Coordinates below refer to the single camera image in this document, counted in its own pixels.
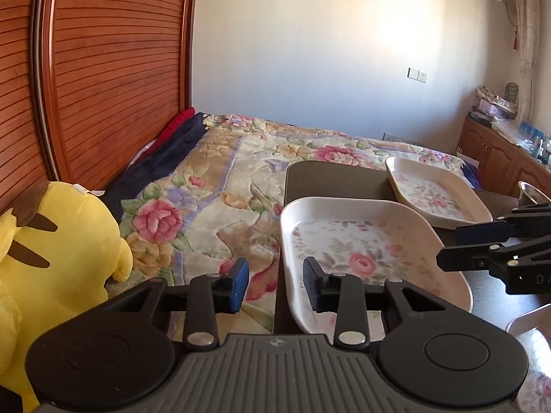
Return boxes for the patterned box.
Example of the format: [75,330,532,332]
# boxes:
[476,87,513,105]

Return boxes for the yellow plush toy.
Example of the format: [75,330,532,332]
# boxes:
[0,179,134,411]

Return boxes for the clear plastic bag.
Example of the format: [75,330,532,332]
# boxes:
[491,118,531,144]

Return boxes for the red cloth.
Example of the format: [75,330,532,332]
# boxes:
[148,107,196,151]

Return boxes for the wall outlet strip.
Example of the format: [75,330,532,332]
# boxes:
[382,133,420,145]

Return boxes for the purple box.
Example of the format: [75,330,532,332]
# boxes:
[476,101,515,118]

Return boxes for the small steel bowl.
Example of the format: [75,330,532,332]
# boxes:
[517,180,551,207]

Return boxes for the blue and white bottles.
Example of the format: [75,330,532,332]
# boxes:
[519,123,551,156]

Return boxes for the wooden cabinet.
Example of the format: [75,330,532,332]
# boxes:
[456,116,551,196]

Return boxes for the large floral white plate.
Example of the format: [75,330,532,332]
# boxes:
[280,197,474,335]

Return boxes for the dark wooden table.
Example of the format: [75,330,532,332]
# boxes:
[273,161,551,336]

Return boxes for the floral blanket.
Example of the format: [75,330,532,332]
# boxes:
[118,114,478,332]

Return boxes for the small floral white plate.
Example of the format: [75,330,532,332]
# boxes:
[384,156,493,230]

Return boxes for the patterned beige curtain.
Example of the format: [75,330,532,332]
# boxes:
[514,0,551,134]

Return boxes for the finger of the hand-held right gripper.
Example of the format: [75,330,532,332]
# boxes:
[436,236,551,273]
[454,202,551,246]

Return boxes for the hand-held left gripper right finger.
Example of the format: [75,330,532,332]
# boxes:
[302,257,457,349]

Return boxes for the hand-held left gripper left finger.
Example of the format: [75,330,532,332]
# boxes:
[92,258,250,351]

